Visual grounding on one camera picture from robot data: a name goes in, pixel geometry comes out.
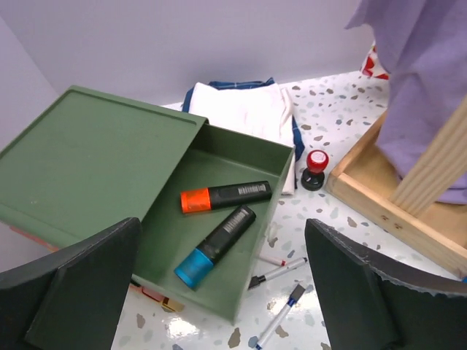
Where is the wooden clothes rack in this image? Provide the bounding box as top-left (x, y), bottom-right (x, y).
top-left (326, 102), bottom-right (466, 279)

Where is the red black stamp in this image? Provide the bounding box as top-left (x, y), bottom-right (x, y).
top-left (301, 149), bottom-right (329, 191)

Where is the blue cap whiteboard pen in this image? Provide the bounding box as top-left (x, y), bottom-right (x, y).
top-left (255, 284), bottom-right (306, 350)

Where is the yellow drawer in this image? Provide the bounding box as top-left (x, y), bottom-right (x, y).
top-left (130, 284), bottom-right (185, 313)

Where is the orange-red drawer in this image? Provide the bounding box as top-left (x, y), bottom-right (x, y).
top-left (9, 226), bottom-right (59, 252)

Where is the black cap whiteboard pen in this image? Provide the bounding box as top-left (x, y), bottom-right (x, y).
top-left (248, 257), bottom-right (308, 290)

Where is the red cap whiteboard pen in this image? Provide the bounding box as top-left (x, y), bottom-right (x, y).
top-left (258, 254), bottom-right (287, 267)

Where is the orange cap highlighter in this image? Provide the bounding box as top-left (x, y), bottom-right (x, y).
top-left (180, 181), bottom-right (272, 214)

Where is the red floral white garment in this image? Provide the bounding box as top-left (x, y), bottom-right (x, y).
top-left (360, 42), bottom-right (389, 80)

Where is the green drawer box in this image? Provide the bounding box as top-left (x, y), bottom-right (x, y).
top-left (1, 86), bottom-right (207, 248)

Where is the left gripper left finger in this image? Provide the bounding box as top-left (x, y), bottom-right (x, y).
top-left (1, 217), bottom-right (142, 349)

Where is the purple t-shirt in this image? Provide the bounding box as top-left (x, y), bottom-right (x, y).
top-left (344, 0), bottom-right (467, 205)

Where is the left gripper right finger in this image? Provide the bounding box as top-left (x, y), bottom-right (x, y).
top-left (304, 219), bottom-right (466, 350)

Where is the folded white cloth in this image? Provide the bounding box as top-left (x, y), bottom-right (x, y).
top-left (188, 82), bottom-right (297, 195)

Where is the blue cap highlighter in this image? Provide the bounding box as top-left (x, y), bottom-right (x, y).
top-left (174, 205), bottom-right (256, 289)

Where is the green drawer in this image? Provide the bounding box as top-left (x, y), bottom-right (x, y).
top-left (133, 125), bottom-right (295, 323)

